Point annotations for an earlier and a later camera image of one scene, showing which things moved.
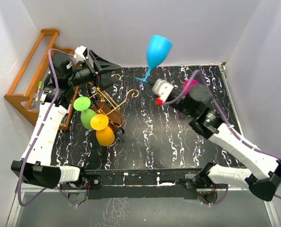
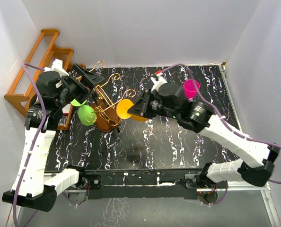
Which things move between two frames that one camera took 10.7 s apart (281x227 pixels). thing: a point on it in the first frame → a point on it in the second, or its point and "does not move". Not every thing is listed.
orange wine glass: [104, 135] → [122, 108]
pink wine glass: [193, 82] does not move
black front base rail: [121, 183] does not move
